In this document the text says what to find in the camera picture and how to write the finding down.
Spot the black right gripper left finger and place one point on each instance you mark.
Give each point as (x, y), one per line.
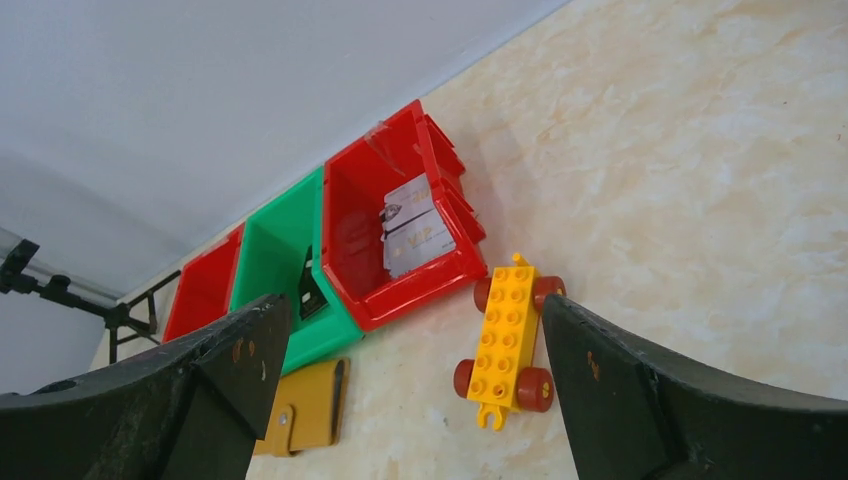
(191, 408)

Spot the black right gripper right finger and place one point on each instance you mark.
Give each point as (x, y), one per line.
(634, 409)

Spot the black card in green bin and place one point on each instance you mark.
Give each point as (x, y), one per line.
(311, 298)

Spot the red bin with cards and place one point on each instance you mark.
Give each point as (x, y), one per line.
(398, 149)

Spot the silver VIP cards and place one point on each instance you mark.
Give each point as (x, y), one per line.
(414, 232)

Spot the red bin left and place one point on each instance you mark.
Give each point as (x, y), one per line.
(205, 287)

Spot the yellow toy brick car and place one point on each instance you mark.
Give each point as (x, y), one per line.
(501, 377)

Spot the black tripod with grey tube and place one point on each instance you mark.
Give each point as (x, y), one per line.
(125, 321)

